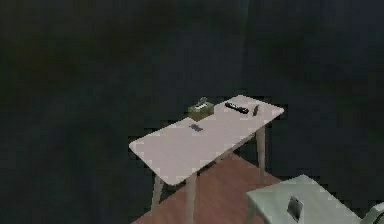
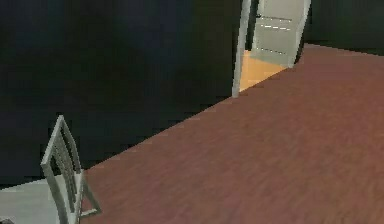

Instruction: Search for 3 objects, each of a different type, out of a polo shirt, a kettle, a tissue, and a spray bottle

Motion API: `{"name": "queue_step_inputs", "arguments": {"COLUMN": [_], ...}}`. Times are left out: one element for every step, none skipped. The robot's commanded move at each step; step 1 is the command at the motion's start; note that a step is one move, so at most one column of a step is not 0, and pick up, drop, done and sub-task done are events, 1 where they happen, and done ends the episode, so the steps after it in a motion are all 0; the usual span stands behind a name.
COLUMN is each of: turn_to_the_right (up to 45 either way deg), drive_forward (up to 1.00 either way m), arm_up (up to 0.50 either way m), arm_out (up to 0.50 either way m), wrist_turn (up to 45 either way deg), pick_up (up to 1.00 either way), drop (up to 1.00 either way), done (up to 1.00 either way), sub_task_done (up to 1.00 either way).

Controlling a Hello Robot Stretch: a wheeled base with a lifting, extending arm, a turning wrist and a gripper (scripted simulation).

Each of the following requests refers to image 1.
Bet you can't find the olive green tissue box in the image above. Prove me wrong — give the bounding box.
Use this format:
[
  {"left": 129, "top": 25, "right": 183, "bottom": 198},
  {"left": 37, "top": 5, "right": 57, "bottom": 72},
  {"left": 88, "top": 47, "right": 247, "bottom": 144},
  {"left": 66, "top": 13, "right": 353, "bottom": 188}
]
[{"left": 187, "top": 96, "right": 215, "bottom": 122}]

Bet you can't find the pale green table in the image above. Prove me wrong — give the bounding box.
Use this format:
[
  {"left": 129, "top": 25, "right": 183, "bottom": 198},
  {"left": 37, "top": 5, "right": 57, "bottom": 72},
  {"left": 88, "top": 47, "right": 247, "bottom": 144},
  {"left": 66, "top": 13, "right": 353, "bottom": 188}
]
[{"left": 245, "top": 174, "right": 363, "bottom": 224}]

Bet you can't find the dark grey phone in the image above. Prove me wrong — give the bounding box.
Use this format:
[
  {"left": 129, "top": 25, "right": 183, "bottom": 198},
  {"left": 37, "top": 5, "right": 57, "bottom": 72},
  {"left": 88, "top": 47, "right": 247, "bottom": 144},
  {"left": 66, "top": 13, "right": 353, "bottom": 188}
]
[{"left": 286, "top": 195, "right": 304, "bottom": 223}]

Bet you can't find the pale pink table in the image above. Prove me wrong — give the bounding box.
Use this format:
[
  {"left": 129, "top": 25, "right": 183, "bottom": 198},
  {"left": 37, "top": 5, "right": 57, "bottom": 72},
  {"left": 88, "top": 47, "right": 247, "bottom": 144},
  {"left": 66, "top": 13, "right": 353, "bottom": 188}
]
[{"left": 128, "top": 94, "right": 285, "bottom": 224}]

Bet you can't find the black remote control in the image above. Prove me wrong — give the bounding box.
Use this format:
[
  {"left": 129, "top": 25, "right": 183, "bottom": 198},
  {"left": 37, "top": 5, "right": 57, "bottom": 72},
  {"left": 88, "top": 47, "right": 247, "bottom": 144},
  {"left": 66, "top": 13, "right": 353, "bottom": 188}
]
[{"left": 224, "top": 101, "right": 250, "bottom": 115}]

